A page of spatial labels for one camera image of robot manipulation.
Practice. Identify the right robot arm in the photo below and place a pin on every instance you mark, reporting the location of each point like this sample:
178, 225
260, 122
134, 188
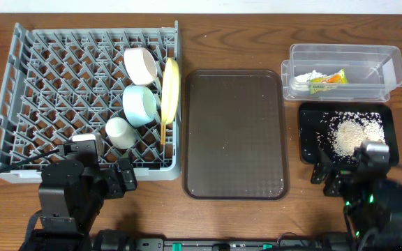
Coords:
373, 202

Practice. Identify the clear plastic waste bin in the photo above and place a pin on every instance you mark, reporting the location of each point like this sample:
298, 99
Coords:
373, 71

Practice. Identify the light blue bowl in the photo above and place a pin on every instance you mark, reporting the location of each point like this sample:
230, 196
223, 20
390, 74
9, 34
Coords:
139, 105

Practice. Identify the wooden chopstick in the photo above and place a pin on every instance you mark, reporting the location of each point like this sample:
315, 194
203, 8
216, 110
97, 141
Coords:
163, 134

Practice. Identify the grey plastic dishwasher rack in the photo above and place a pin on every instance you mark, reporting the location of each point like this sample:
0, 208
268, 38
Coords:
64, 82

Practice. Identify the pink white bowl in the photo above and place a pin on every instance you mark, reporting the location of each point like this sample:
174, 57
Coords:
140, 66

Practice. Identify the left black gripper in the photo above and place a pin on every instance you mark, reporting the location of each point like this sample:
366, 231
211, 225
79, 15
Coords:
126, 175

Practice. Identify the black waste tray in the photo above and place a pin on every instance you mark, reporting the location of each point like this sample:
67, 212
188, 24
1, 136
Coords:
319, 120

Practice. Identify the spilled rice pile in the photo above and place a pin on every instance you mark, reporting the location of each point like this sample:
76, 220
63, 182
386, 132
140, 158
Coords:
345, 131

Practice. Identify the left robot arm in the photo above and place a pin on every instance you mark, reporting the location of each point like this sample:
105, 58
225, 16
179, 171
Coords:
72, 193

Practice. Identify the white plastic cup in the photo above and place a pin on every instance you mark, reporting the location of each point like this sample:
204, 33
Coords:
120, 133

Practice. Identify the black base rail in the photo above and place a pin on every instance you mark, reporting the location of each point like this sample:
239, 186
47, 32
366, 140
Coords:
204, 245

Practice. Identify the white paper napkin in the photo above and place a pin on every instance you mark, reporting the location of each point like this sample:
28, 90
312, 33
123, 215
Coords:
300, 82

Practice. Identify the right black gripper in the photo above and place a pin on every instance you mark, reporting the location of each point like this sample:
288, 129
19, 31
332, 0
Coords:
336, 175

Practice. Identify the dark brown serving tray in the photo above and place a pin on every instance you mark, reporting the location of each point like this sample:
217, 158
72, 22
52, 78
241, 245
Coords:
236, 143

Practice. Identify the yellow round plate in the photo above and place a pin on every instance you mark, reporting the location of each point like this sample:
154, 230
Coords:
170, 91

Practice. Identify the green orange snack wrapper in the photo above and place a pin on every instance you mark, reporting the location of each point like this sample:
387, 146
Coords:
325, 83

